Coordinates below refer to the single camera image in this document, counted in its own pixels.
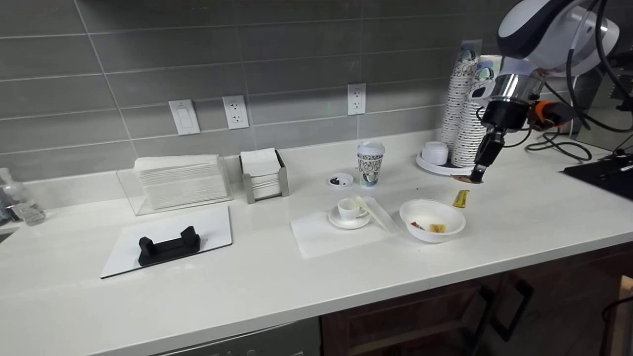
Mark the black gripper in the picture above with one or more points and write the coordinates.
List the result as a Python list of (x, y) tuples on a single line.
[(499, 116)]

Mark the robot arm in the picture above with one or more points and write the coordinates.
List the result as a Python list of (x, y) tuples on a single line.
[(539, 40)]

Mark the yellow sachet on counter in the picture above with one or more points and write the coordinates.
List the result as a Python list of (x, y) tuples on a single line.
[(462, 199)]

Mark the white bowl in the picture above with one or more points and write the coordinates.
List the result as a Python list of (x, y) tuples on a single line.
[(428, 212)]

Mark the yellow sachet in bowl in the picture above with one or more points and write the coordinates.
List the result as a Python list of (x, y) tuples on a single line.
[(438, 228)]

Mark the white upturned cup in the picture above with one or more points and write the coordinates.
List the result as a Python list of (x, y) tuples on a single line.
[(434, 153)]

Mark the white round tray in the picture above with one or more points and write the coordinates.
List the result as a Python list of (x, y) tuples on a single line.
[(442, 169)]

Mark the black flat appliance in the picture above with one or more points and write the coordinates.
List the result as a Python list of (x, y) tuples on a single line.
[(612, 173)]

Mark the patterned paper cup with lid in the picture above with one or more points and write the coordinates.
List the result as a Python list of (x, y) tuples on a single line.
[(371, 157)]

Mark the white stir stick packet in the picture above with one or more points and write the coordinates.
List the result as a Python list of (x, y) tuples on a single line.
[(373, 212)]

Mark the small white dish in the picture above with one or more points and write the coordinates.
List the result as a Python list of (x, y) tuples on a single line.
[(343, 181)]

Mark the white espresso cup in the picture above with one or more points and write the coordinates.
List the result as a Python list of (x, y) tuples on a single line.
[(351, 211)]

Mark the white paper napkin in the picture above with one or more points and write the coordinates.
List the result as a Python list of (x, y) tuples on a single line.
[(317, 238)]

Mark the metal napkin holder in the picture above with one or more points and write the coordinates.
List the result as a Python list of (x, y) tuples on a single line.
[(264, 175)]

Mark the white rectangular tray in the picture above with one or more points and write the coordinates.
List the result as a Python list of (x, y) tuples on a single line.
[(213, 224)]

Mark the black dog-bone object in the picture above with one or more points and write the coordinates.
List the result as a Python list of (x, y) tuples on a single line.
[(183, 246)]

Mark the clear acrylic box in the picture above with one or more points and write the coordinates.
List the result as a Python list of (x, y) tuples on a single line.
[(171, 183)]

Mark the clear plastic object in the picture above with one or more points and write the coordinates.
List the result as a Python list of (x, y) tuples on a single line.
[(21, 201)]

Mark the white wall outlet right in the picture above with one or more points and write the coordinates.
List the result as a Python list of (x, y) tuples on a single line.
[(357, 100)]

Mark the white wall outlet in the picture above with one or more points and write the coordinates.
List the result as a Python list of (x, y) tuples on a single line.
[(357, 100), (236, 112)]

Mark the black cabinet handle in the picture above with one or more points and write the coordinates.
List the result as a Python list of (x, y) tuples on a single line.
[(511, 303)]

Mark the white wall outlet left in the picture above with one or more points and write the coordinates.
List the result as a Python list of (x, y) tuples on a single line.
[(236, 112)]

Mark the white light switch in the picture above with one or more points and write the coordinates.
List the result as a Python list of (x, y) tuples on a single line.
[(185, 118)]

